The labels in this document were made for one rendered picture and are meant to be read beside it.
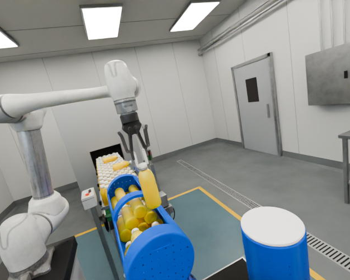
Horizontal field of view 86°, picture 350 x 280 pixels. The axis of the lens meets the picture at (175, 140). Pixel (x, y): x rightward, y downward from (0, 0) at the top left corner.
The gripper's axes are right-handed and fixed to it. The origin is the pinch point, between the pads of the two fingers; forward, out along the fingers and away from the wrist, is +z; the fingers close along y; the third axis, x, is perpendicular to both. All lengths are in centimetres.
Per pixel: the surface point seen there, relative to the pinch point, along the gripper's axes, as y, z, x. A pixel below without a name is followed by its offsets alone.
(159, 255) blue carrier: -6.1, 34.3, -17.7
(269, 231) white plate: 43, 46, -25
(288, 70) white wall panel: 340, -29, 161
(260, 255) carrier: 35, 53, -26
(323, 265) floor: 133, 150, 6
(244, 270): 68, 135, 32
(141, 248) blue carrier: -11.7, 27.8, -17.5
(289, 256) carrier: 43, 52, -34
